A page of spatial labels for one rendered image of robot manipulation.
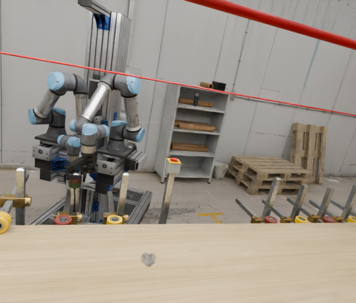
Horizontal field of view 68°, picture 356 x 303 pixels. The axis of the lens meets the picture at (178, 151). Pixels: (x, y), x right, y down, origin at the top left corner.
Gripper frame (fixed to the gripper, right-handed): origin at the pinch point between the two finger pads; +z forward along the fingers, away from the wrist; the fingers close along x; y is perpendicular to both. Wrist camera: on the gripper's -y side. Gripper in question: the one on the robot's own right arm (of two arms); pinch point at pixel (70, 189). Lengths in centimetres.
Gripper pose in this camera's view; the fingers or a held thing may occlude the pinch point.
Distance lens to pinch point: 191.7
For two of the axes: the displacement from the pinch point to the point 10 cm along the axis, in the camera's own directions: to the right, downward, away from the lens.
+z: -1.8, 9.4, 2.8
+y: -2.9, -3.2, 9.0
